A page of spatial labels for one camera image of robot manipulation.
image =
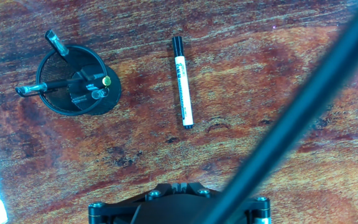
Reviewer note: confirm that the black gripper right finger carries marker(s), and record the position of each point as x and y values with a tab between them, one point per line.
261	208

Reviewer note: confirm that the black pen clear cap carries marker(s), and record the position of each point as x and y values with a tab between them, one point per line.
56	43

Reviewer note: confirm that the black mesh pen holder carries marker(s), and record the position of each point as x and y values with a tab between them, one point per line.
54	73

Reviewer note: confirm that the black pen gold end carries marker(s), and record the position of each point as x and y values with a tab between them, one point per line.
106	81

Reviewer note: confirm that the white marker pen black cap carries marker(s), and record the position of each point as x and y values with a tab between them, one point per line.
183	93

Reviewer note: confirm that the black pen clear end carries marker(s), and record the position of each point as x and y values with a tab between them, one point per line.
99	93

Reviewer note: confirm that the wood grain table mat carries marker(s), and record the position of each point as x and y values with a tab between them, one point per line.
259	46

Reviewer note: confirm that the black pen silver clip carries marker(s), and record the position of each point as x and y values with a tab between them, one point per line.
36	88

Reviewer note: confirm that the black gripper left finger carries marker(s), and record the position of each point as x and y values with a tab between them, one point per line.
113	208

